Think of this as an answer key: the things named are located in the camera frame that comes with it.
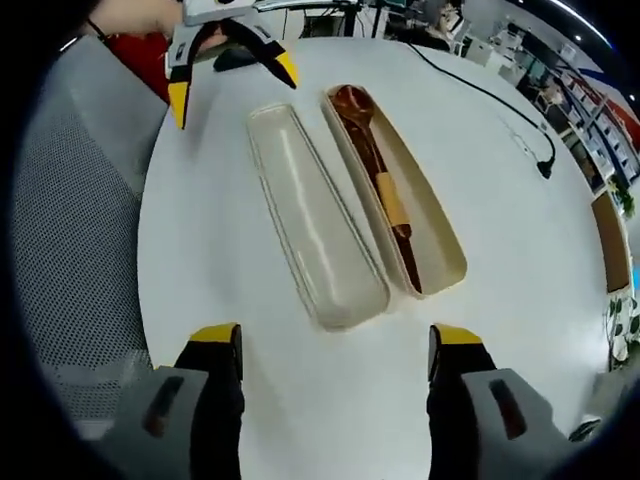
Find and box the beige cutlery case lid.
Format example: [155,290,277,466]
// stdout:
[245,101,392,333]

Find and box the large green leafy plant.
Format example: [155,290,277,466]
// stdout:
[603,293,640,362]

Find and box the person's left hand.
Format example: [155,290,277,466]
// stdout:
[99,0,186,39]

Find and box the beige cutlery case base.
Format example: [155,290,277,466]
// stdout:
[319,83,469,301]

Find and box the brown cardboard box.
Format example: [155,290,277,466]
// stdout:
[589,190,633,294]

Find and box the storage shelf rack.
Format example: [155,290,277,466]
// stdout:
[549,74,640,194]

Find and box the black computer mouse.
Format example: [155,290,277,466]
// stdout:
[213,46,262,75]

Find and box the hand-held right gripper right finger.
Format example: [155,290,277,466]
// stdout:
[426,322,577,480]

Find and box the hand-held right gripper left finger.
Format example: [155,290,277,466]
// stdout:
[98,322,247,480]

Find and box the small green plant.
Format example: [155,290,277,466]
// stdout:
[611,179,637,217]

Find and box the black power cable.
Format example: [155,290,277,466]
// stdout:
[406,41,558,181]

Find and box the person's red garment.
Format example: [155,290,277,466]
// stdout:
[108,33,172,104]

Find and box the brown wooden spoon utensil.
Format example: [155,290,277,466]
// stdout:
[331,84,414,242]

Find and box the grey mesh chair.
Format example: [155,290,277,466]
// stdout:
[9,34,172,442]

